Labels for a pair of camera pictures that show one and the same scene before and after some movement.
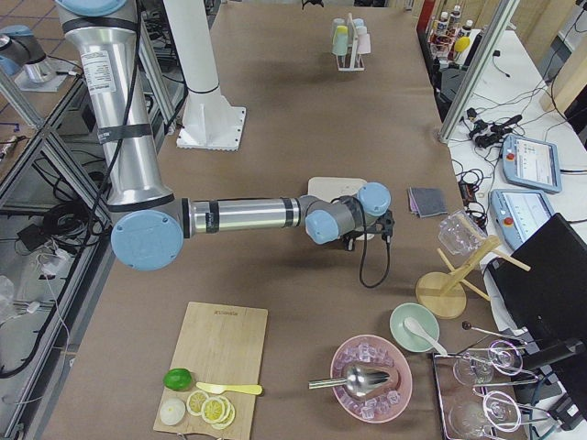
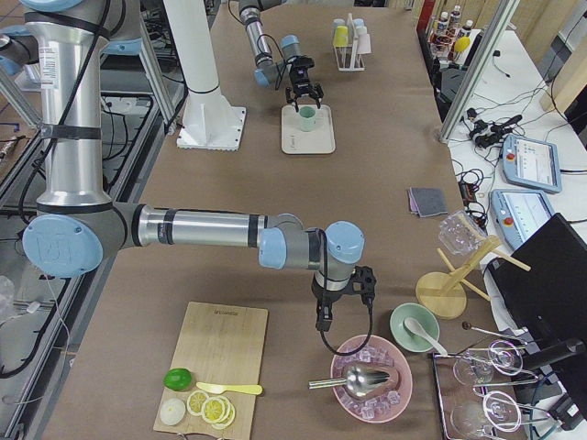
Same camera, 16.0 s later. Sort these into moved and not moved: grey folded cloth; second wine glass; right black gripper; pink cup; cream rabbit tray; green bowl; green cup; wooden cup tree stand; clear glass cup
Moved: green cup; cream rabbit tray; right black gripper
Not moved: wooden cup tree stand; grey folded cloth; second wine glass; clear glass cup; pink cup; green bowl
